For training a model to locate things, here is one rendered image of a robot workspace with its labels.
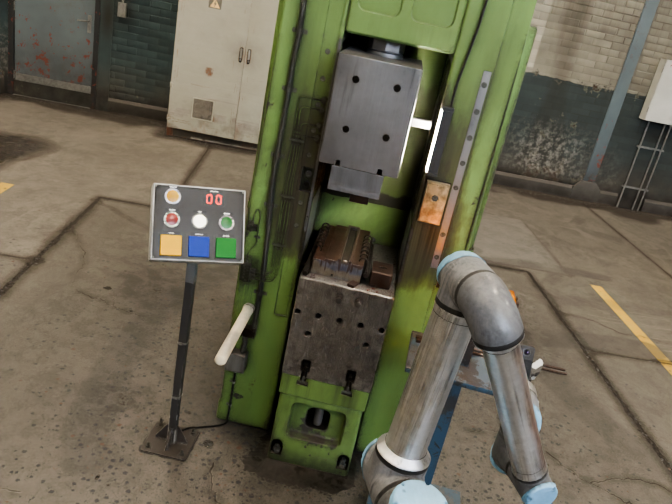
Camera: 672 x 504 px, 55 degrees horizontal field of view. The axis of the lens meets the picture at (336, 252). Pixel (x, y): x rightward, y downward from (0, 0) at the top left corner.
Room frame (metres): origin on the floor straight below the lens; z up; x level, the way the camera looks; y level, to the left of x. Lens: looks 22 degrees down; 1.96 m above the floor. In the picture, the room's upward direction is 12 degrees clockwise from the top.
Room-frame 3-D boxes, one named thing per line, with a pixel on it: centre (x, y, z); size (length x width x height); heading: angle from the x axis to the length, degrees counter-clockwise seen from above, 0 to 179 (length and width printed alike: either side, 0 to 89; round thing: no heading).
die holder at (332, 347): (2.55, -0.08, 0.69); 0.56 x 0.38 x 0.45; 178
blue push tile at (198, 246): (2.15, 0.50, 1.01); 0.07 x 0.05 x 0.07; 113
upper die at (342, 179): (2.54, -0.03, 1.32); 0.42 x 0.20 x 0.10; 178
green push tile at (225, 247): (2.19, 0.41, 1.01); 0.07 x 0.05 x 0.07; 113
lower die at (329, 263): (2.54, -0.03, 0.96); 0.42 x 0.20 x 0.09; 178
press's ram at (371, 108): (2.54, -0.07, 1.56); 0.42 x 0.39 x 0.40; 178
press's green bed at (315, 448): (2.55, -0.08, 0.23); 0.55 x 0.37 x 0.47; 178
